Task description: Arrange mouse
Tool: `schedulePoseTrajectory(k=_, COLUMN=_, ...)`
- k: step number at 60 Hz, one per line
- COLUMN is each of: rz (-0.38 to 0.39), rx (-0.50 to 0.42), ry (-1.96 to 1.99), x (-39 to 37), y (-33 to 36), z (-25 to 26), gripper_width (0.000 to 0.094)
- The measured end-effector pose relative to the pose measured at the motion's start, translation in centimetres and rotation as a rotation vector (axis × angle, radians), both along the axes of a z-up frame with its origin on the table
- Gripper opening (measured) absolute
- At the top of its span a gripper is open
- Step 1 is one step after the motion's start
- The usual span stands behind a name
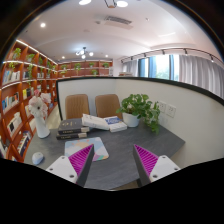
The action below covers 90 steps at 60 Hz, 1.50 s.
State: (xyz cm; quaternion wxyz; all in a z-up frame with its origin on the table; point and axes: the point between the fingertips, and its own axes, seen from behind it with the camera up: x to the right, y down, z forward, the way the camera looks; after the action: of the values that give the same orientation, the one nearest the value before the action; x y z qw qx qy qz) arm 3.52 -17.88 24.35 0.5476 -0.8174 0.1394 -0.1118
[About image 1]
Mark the white wall socket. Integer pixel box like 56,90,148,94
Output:
159,101,176,117

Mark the white computer mouse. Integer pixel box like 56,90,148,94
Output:
32,152,44,165

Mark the left brown chair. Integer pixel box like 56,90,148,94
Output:
65,94,89,119

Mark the right brown chair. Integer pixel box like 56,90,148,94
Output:
95,94,122,118

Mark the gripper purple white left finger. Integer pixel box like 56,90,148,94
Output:
47,144,94,187

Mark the lower black book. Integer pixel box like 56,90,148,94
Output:
56,133,87,140

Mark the white flower vase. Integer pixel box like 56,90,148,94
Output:
35,117,50,138

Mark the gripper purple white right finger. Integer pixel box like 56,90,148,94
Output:
133,145,180,186

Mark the grey curtain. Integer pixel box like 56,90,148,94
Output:
179,55,224,99

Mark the white open book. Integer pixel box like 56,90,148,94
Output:
82,114,109,130

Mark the ceiling lamp cluster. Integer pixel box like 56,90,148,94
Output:
76,47,94,59

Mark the blue white book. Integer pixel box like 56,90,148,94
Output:
105,116,127,132

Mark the upper black book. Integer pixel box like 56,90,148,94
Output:
58,118,90,134

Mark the green potted plant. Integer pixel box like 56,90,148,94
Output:
116,94,160,134

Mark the brown chair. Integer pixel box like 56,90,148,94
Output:
95,94,122,118
65,94,89,119

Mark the orange wooden bookshelf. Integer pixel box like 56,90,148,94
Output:
0,40,113,162

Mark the black book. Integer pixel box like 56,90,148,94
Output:
56,133,87,140
58,118,90,134

